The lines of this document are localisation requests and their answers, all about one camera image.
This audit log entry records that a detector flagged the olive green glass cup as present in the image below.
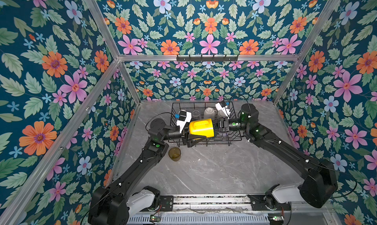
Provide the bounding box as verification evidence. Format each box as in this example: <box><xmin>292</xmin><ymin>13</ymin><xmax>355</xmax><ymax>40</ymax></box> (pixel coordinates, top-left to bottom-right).
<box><xmin>168</xmin><ymin>147</ymin><xmax>181</xmax><ymax>161</ymax></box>

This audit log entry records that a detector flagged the white ceramic mug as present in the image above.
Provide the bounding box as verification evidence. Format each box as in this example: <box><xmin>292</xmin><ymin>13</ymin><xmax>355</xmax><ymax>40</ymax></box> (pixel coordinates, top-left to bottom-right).
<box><xmin>203</xmin><ymin>107</ymin><xmax>217</xmax><ymax>121</ymax></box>

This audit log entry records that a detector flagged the yellow mug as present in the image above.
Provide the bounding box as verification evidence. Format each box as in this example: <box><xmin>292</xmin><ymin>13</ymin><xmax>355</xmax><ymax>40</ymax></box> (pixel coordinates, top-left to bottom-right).
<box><xmin>189</xmin><ymin>119</ymin><xmax>215</xmax><ymax>138</ymax></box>

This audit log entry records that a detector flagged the clear glass cup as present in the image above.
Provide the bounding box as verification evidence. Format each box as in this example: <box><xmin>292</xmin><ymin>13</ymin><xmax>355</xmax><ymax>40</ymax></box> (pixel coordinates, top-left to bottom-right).
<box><xmin>192</xmin><ymin>109</ymin><xmax>201</xmax><ymax>120</ymax></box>

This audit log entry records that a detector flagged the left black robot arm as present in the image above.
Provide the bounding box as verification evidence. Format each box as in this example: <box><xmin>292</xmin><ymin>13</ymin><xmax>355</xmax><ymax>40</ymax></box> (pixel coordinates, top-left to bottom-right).
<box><xmin>88</xmin><ymin>119</ymin><xmax>206</xmax><ymax>225</ymax></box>

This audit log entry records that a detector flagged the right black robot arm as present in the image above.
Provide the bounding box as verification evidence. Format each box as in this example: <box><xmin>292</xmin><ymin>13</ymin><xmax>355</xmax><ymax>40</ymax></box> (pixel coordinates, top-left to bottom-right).
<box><xmin>216</xmin><ymin>101</ymin><xmax>338</xmax><ymax>210</ymax></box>

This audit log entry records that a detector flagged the black wire dish rack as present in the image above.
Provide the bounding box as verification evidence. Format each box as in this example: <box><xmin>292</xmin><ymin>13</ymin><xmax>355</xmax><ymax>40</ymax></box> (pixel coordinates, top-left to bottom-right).
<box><xmin>168</xmin><ymin>102</ymin><xmax>242</xmax><ymax>146</ymax></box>

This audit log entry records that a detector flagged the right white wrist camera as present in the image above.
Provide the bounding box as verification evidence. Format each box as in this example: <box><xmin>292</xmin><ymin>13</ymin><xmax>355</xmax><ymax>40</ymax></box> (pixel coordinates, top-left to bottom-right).
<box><xmin>215</xmin><ymin>101</ymin><xmax>230</xmax><ymax>119</ymax></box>

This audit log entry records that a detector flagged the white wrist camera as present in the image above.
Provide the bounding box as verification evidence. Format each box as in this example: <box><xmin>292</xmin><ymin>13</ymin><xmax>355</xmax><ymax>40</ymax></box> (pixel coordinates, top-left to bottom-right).
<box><xmin>176</xmin><ymin>110</ymin><xmax>192</xmax><ymax>133</ymax></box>
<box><xmin>215</xmin><ymin>101</ymin><xmax>230</xmax><ymax>119</ymax></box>

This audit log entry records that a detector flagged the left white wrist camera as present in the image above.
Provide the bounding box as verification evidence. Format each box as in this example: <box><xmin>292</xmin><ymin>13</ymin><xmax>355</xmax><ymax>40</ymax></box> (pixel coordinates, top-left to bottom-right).
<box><xmin>176</xmin><ymin>110</ymin><xmax>192</xmax><ymax>133</ymax></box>

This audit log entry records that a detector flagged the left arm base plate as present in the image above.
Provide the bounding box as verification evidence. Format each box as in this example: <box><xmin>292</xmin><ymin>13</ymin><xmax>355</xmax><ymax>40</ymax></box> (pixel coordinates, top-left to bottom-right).
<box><xmin>153</xmin><ymin>195</ymin><xmax>174</xmax><ymax>212</ymax></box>

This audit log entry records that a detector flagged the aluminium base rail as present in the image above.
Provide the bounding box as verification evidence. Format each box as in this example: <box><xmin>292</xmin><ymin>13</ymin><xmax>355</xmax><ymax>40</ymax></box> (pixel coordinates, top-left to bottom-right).
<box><xmin>88</xmin><ymin>194</ymin><xmax>333</xmax><ymax>214</ymax></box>

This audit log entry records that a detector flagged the black wall hook rail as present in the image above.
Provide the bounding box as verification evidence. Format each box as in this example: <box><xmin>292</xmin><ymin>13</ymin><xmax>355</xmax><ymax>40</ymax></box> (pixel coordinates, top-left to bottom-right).
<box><xmin>176</xmin><ymin>54</ymin><xmax>239</xmax><ymax>63</ymax></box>

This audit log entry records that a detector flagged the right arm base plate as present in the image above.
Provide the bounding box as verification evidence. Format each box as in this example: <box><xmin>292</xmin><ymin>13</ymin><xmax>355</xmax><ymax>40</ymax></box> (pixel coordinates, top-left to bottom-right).
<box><xmin>247</xmin><ymin>194</ymin><xmax>291</xmax><ymax>211</ymax></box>

